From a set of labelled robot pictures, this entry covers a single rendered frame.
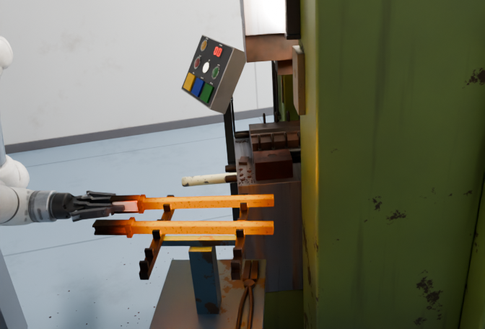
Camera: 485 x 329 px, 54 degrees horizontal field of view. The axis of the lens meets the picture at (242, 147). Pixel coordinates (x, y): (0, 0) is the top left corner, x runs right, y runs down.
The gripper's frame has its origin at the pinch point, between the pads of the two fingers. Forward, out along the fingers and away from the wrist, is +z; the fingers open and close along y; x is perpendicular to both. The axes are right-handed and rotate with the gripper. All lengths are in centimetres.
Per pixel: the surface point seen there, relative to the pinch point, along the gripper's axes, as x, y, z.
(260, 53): 31, -35, 38
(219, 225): 1.1, 12.7, 27.6
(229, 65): 15, -83, 23
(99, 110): -71, -266, -113
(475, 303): -32, 5, 96
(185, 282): -26.1, 2.3, 14.0
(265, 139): 1, -38, 38
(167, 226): 1.1, 12.6, 14.2
